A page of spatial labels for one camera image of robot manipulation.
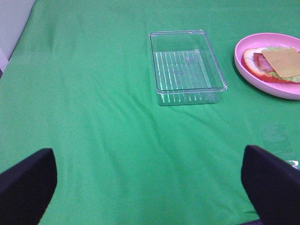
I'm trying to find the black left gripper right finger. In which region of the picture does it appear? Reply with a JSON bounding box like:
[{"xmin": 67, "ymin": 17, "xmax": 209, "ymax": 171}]
[{"xmin": 241, "ymin": 145, "xmax": 300, "ymax": 225}]

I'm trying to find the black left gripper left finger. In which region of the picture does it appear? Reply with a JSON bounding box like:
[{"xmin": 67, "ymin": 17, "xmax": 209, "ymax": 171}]
[{"xmin": 0, "ymin": 148, "xmax": 58, "ymax": 225}]

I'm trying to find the green lettuce leaf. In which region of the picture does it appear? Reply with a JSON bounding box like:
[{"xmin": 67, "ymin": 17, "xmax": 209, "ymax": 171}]
[{"xmin": 263, "ymin": 46, "xmax": 300, "ymax": 83}]

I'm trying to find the yellow cheese slice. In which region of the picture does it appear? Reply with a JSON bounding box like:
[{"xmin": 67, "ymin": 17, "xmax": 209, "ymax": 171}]
[{"xmin": 262, "ymin": 47, "xmax": 300, "ymax": 78}]

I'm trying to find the long bacon strip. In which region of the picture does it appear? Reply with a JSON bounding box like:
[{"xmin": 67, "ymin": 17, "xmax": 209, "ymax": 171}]
[{"xmin": 253, "ymin": 52, "xmax": 275, "ymax": 72}]

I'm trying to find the bread slice tray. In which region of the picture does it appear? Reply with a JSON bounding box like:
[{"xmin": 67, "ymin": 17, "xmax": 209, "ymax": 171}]
[{"xmin": 242, "ymin": 46, "xmax": 300, "ymax": 84}]

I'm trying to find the clear plastic film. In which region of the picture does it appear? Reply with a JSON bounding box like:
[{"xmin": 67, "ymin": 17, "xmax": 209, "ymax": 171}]
[{"xmin": 262, "ymin": 124, "xmax": 300, "ymax": 171}]

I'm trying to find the pink round plate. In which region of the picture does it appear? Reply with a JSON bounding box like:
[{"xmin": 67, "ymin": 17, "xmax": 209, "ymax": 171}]
[{"xmin": 234, "ymin": 33, "xmax": 300, "ymax": 100}]

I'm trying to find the green tablecloth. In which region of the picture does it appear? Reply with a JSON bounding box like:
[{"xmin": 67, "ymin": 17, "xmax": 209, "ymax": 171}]
[{"xmin": 0, "ymin": 0, "xmax": 300, "ymax": 225}]

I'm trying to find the clear left plastic tray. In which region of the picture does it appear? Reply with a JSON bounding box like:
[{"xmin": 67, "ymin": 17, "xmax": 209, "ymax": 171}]
[{"xmin": 150, "ymin": 30, "xmax": 227, "ymax": 106}]

